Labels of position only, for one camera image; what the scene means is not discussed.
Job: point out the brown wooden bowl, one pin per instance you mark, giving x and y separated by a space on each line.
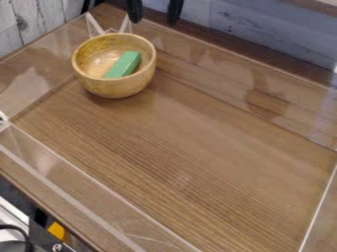
95 57

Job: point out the green rectangular block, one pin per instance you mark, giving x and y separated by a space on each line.
124 65

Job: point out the black device with screw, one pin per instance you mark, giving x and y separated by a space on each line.
52 244

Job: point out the clear acrylic tray wall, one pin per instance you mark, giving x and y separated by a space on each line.
96 214

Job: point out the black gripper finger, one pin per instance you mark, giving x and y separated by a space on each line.
134 10
174 11

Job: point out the yellow label block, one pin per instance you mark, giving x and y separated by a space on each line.
57 231

